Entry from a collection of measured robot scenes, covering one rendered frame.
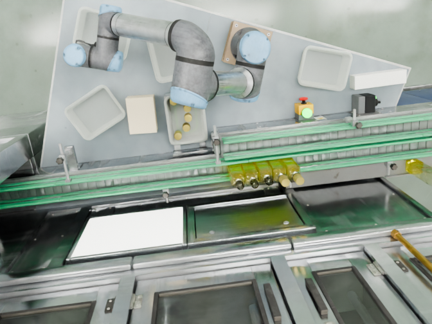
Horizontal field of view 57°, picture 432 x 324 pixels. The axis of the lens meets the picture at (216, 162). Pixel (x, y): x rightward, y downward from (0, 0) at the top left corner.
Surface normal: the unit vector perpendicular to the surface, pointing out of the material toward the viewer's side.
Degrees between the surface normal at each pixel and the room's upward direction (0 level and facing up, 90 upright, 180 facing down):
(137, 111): 0
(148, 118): 0
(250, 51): 8
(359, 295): 90
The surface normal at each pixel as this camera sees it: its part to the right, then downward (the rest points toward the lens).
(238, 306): -0.10, -0.94
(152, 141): 0.08, 0.31
